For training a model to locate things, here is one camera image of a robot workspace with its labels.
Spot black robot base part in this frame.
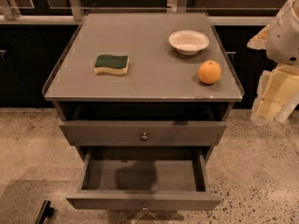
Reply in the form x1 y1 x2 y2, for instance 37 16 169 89
35 200 54 224

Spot metal railing frame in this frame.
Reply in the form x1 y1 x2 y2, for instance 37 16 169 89
0 0 288 26

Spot grey drawer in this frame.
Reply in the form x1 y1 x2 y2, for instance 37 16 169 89
66 147 221 211
60 120 226 147

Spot grey top drawer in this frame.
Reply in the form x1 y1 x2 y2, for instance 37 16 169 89
60 120 226 147

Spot green yellow sponge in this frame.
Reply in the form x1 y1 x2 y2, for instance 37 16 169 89
93 54 129 76

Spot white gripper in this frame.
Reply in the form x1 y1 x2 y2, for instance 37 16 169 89
247 25 299 126

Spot white bowl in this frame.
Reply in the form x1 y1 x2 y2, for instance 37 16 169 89
168 30 209 55

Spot orange fruit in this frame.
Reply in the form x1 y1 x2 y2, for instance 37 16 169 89
198 61 221 84

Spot grey drawer cabinet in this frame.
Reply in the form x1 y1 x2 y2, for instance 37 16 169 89
41 12 246 161

